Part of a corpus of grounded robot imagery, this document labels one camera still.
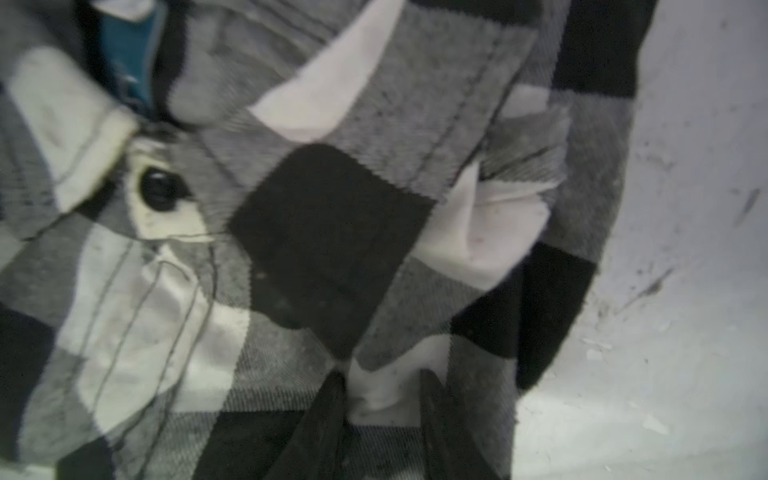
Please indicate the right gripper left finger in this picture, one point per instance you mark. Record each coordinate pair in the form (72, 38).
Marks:
(314, 449)

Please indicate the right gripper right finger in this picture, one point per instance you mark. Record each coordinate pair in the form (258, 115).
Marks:
(449, 449)

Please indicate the black white checkered shirt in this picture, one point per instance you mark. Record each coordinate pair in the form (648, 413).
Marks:
(209, 206)

